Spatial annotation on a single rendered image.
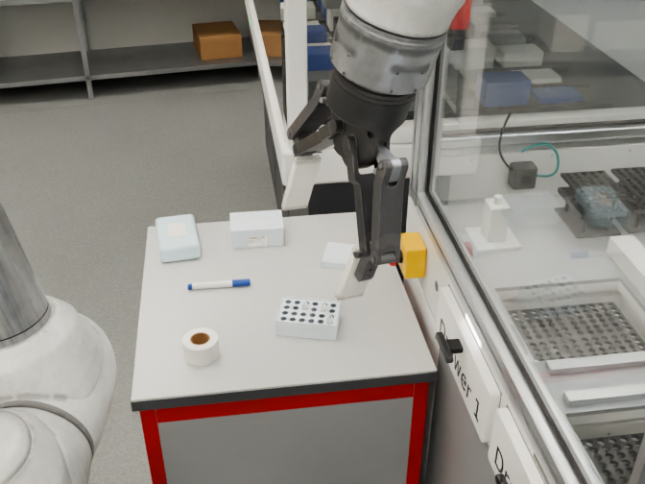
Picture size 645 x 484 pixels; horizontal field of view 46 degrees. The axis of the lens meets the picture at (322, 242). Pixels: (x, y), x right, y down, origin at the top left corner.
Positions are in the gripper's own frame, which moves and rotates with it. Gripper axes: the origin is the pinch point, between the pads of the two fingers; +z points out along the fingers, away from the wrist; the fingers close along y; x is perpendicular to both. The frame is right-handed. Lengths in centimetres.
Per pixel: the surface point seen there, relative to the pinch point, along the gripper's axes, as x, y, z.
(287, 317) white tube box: 27, -38, 62
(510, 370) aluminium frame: 37.4, 4.4, 29.0
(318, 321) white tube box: 32, -35, 60
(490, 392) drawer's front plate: 38, 4, 36
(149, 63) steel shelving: 104, -358, 200
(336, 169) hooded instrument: 62, -84, 63
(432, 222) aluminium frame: 52, -35, 37
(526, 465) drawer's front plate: 32.8, 17.1, 32.8
